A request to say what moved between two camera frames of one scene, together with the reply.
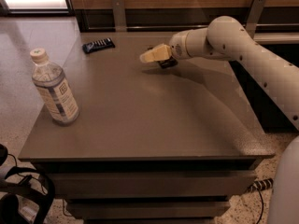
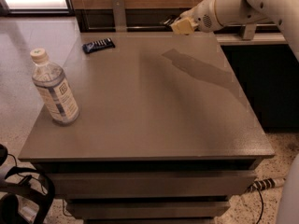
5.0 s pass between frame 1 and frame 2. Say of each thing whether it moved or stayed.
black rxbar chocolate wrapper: moved
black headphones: stayed
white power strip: stayed
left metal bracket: stayed
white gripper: moved
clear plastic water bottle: stayed
